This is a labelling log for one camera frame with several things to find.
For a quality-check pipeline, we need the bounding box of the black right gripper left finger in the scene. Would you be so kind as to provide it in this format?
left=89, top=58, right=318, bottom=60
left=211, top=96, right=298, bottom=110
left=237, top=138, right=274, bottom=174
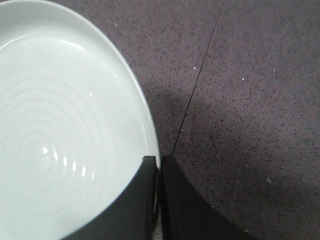
left=65, top=156, right=157, bottom=240

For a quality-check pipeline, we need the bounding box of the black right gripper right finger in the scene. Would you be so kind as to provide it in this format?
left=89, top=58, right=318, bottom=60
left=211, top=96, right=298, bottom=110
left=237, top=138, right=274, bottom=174
left=161, top=155, right=256, bottom=240

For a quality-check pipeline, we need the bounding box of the light green round plate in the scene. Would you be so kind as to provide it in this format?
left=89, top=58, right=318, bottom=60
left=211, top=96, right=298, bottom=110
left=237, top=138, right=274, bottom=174
left=0, top=0, right=160, bottom=240

